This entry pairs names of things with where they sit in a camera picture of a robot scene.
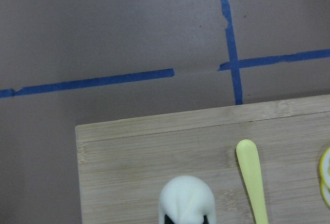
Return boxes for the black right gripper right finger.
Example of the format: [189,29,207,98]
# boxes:
[203,215,209,224]

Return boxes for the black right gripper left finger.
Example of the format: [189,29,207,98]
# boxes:
[164,215,173,224]

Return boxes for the wooden cutting board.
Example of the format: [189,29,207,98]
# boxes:
[76,95,329,223]

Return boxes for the yellow plastic knife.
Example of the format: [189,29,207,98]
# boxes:
[236,139,269,224]

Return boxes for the hidden lemon slice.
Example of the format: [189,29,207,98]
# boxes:
[320,181,330,207]

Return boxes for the upper lemon slice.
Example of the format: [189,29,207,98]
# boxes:
[319,148,329,188]

